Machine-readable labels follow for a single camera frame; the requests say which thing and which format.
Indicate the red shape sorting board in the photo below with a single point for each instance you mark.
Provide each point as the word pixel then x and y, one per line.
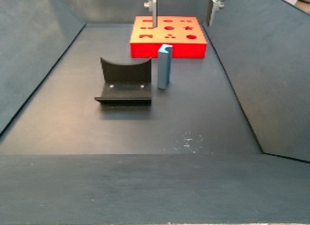
pixel 179 31

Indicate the black curved holder stand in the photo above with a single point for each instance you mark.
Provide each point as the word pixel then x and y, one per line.
pixel 127 82

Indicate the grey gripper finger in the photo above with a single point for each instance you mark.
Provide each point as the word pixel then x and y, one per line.
pixel 214 6
pixel 151 5

